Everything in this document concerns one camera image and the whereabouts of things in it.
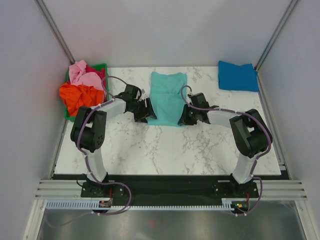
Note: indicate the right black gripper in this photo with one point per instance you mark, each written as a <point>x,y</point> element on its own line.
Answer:
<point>184,119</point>

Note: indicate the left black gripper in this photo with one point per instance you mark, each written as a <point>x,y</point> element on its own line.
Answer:
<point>146,111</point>

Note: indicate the teal t shirt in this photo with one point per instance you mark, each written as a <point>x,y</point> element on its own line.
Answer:
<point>166,100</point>

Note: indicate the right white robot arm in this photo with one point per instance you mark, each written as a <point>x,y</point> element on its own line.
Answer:
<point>250,133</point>

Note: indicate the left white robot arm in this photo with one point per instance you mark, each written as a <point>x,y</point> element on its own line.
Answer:
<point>88,134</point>

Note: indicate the orange t shirt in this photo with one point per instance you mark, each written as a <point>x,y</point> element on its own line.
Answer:
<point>76,96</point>

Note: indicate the folded blue t shirt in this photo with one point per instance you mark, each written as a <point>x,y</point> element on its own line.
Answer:
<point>232,77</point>

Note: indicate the crimson t shirt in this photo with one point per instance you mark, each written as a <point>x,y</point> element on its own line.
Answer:
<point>101,72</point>

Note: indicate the pink t shirt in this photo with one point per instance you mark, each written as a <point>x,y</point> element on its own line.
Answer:
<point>77,75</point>

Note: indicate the green plastic bin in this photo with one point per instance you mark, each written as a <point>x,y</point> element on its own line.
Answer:
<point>97,66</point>

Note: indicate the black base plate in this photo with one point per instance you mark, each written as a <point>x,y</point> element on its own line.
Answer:
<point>174,188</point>

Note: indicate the white slotted cable duct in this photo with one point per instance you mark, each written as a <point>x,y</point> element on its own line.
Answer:
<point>115,204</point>

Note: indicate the aluminium frame rail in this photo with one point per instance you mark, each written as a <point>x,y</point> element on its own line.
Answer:
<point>275,189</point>

